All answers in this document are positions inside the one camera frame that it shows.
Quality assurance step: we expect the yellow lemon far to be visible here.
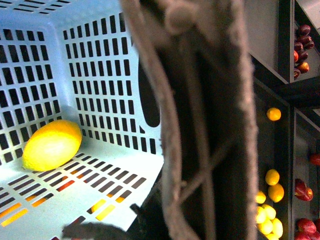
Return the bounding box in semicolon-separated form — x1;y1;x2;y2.
266;107;282;122

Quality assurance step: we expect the light blue plastic basket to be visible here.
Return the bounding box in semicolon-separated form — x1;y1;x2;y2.
0;0;163;240

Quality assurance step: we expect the yellow lemon right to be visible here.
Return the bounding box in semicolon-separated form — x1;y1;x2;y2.
268;183;285;203

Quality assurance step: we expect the large yellow lemon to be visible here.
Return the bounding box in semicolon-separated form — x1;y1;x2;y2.
22;119;82;172

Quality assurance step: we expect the dark plum pile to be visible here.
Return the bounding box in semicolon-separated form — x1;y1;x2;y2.
293;24;315;80

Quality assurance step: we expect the brown basket handle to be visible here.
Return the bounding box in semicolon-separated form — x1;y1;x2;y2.
120;0;258;240

